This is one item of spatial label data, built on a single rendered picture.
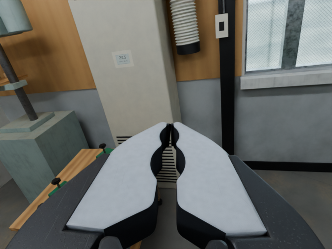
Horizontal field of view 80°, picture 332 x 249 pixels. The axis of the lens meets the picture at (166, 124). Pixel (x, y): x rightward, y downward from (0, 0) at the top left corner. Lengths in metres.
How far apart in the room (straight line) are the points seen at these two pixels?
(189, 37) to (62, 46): 1.08
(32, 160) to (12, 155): 0.17
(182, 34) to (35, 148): 1.29
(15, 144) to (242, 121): 1.73
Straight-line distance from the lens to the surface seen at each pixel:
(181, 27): 1.33
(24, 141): 1.75
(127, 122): 1.52
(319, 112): 1.80
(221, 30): 1.39
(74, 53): 1.88
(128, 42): 1.31
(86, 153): 1.58
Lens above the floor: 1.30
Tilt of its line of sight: 28 degrees down
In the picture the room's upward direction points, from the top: 10 degrees counter-clockwise
